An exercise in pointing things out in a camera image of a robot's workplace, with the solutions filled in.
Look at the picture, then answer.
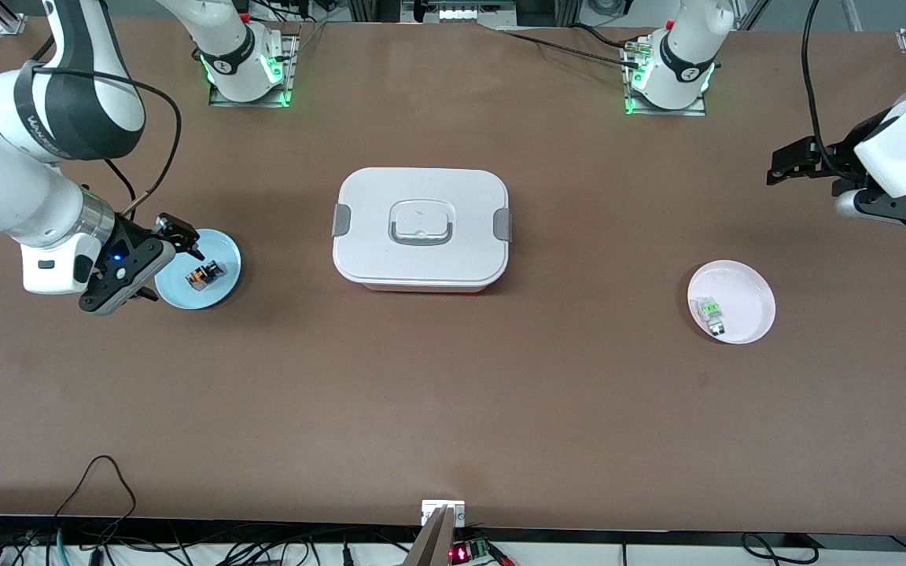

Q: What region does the white lidded lunch box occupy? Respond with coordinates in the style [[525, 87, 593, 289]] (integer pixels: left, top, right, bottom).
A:
[[332, 167, 513, 293]]

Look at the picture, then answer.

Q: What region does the aluminium profile bar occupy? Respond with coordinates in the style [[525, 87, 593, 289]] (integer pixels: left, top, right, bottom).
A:
[[404, 507, 458, 566]]

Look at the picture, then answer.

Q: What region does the green and grey switch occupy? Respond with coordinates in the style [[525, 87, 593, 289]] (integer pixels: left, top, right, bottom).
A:
[[697, 296, 727, 336]]

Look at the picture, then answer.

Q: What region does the small white mounting bracket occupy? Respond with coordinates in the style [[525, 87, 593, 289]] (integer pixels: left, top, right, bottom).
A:
[[422, 500, 466, 527]]

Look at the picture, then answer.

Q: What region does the tangled black cable bundle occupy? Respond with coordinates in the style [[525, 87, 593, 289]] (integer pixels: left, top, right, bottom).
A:
[[0, 515, 422, 566]]

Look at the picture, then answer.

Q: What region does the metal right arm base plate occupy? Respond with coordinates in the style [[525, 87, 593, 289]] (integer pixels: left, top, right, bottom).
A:
[[209, 31, 299, 108]]

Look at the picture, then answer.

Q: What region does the black looped cable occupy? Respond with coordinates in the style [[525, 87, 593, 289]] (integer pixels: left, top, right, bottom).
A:
[[54, 455, 138, 543]]

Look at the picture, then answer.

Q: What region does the circuit board with red display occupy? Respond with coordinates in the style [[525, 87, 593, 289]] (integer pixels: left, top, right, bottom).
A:
[[449, 538, 495, 564]]

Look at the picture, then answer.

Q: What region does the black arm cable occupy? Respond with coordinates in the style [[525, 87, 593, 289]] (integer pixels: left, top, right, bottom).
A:
[[801, 0, 843, 175], [32, 67, 182, 217]]

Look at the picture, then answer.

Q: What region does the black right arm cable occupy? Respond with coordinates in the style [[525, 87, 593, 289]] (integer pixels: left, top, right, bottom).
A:
[[32, 67, 182, 217]]

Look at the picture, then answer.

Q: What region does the orange and black switch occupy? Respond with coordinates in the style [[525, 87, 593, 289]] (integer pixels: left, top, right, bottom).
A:
[[186, 262, 227, 292]]

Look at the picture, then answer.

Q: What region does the light blue round plate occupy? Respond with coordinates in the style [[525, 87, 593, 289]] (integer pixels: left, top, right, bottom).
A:
[[154, 229, 242, 310]]

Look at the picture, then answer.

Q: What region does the pale pink round plate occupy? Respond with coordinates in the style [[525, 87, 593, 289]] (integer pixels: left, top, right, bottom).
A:
[[687, 259, 776, 345]]

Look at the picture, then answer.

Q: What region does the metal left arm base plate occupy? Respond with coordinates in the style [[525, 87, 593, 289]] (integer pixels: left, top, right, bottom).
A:
[[624, 35, 708, 117]]

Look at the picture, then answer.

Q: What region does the aluminium frame structure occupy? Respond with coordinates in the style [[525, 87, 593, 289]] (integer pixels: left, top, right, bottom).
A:
[[347, 0, 580, 26]]

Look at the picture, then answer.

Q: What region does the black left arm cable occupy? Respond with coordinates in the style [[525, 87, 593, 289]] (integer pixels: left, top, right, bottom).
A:
[[801, 0, 843, 175]]

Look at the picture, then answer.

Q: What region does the black coiled cable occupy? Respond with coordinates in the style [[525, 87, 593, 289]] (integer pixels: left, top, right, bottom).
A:
[[740, 532, 816, 565]]

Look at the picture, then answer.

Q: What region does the black cable on table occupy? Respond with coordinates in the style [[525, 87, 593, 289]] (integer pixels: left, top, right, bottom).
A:
[[496, 28, 646, 70]]

